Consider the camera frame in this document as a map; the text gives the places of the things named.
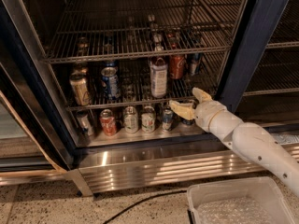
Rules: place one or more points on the right compartment wire shelf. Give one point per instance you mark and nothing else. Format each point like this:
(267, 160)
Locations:
(278, 70)

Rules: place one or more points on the stainless steel fridge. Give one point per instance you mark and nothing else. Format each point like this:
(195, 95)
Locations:
(124, 160)

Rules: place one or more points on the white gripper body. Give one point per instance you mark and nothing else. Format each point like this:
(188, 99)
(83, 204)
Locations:
(206, 113)

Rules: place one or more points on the blue pepsi can bottom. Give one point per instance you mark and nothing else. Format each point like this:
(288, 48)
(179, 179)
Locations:
(186, 121)

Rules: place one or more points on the open fridge door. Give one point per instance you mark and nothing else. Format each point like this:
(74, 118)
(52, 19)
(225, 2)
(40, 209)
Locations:
(30, 148)

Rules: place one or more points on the blue silver can bottom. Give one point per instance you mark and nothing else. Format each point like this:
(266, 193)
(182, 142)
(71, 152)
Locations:
(167, 118)

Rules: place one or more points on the tall white label bottle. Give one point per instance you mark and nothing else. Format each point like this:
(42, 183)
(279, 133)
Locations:
(158, 76)

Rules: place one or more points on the clear plastic bin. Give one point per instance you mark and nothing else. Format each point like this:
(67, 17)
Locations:
(256, 200)

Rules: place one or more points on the gold can middle shelf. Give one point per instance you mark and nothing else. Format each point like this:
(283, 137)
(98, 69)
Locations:
(79, 85)

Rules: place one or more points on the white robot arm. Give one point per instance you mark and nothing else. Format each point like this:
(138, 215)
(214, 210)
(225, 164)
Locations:
(249, 141)

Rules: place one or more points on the upper wire shelf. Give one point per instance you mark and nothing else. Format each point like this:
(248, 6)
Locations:
(97, 30)

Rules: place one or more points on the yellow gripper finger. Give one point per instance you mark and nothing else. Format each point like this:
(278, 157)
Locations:
(201, 95)
(184, 110)

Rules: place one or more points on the middle wire shelf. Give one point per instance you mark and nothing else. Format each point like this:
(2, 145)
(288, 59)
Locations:
(135, 84)

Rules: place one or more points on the red coke can shelf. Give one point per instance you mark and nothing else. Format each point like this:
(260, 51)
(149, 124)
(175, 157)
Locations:
(176, 66)

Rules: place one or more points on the red coke can bottom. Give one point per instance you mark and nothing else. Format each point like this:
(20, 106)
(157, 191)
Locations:
(108, 122)

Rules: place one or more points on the blue pepsi can middle shelf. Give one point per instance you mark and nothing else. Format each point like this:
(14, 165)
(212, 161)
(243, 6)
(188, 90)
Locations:
(110, 83)

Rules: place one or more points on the silver can bottom left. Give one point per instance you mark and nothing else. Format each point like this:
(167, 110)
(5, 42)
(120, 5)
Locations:
(84, 122)

